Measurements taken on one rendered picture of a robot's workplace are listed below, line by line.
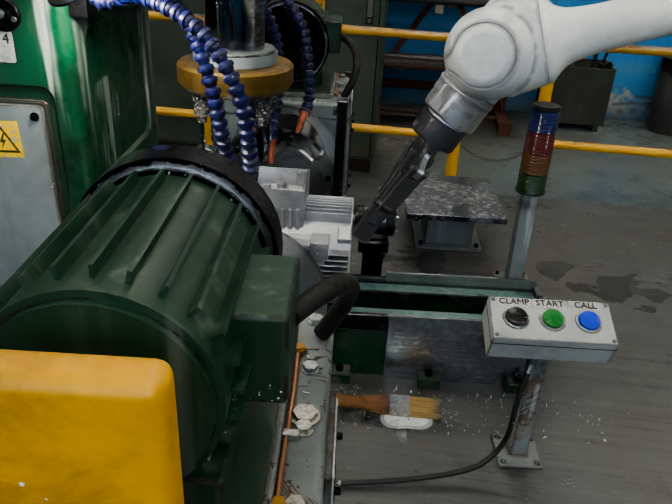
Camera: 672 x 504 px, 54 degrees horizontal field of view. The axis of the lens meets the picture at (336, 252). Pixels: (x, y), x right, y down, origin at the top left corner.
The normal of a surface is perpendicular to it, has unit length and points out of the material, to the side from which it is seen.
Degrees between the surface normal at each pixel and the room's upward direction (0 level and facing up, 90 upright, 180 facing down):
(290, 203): 90
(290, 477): 0
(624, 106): 90
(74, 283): 4
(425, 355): 90
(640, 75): 90
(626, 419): 0
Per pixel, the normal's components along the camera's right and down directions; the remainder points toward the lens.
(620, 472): 0.05, -0.88
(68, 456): -0.04, 0.46
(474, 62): -0.40, 0.31
